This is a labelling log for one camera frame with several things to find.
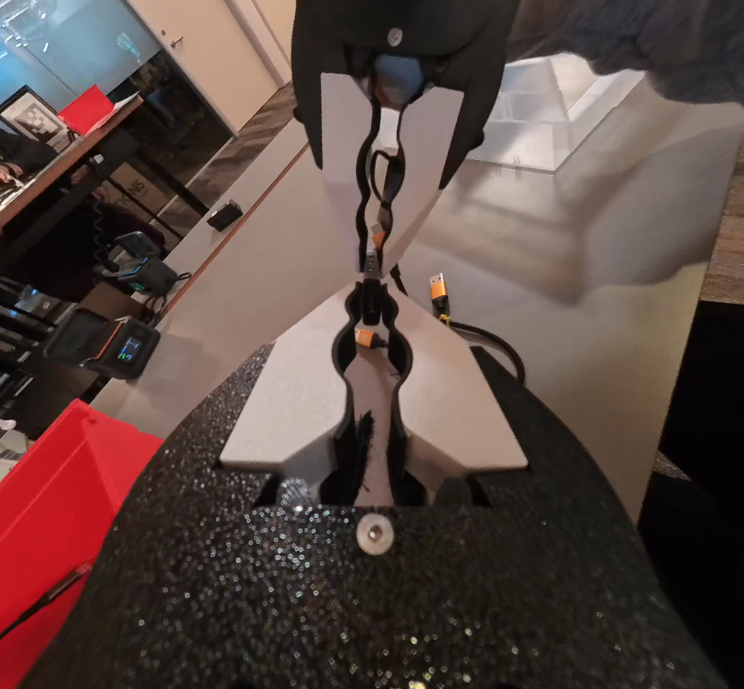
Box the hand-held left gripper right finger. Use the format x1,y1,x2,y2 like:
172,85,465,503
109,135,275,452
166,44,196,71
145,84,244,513
381,284,529,505

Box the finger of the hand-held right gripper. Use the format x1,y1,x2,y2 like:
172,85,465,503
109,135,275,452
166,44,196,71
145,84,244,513
321,72,383,273
379,88,466,276

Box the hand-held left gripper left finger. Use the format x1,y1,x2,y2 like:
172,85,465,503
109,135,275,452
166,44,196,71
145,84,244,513
220,282,364,501

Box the thin black cable orange plug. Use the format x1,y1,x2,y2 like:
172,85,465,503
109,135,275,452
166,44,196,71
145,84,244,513
355,326,405,382

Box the thick black cable orange plug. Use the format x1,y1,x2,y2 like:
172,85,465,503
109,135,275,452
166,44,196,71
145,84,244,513
427,272,527,388

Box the clear plastic bin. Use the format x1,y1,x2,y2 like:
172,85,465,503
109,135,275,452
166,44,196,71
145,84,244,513
465,53,646,175

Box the red plastic bin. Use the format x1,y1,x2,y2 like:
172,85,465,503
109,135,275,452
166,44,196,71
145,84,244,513
0,399,166,658

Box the person's right forearm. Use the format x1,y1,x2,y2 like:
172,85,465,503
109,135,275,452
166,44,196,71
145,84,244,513
506,0,744,106

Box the small black box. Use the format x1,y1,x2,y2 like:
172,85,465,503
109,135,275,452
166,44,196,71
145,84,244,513
206,199,244,232

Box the white door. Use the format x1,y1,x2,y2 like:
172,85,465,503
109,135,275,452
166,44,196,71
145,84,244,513
87,0,291,135

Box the black power station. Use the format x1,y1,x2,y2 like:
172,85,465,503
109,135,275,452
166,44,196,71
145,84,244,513
43,307,162,380

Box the black battery charger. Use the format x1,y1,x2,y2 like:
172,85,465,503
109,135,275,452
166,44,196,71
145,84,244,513
102,230,181,297

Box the red box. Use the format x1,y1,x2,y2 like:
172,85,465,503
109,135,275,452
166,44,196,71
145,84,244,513
58,84,143,137

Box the long wooden table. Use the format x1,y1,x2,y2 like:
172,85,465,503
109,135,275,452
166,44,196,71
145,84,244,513
0,96,146,271

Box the framed marker tag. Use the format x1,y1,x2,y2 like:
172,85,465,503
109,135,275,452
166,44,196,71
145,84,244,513
0,85,71,146

